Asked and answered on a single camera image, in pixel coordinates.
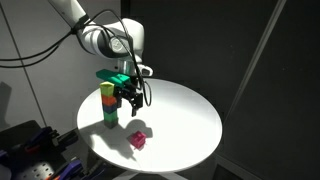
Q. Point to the purple orange clamp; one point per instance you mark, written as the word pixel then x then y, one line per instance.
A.
pixel 45 138

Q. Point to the green block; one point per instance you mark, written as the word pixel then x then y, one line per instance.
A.
pixel 110 116

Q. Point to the blue block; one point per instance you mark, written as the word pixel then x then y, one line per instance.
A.
pixel 109 109

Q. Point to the pink block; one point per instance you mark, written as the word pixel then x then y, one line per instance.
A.
pixel 138 139

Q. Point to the yellow-green block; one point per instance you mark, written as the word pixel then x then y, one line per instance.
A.
pixel 107 89

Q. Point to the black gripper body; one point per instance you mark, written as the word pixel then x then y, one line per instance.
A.
pixel 127 90

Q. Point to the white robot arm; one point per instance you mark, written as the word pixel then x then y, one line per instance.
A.
pixel 122 41

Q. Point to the teal camera mount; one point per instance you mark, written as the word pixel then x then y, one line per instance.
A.
pixel 117 79

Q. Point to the grey block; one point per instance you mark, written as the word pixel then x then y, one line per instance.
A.
pixel 111 123

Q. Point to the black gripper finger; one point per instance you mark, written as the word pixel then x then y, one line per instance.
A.
pixel 119 101
pixel 136 103

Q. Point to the orange block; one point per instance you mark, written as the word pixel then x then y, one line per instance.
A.
pixel 108 100

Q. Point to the round white table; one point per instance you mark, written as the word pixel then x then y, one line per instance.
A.
pixel 182 128

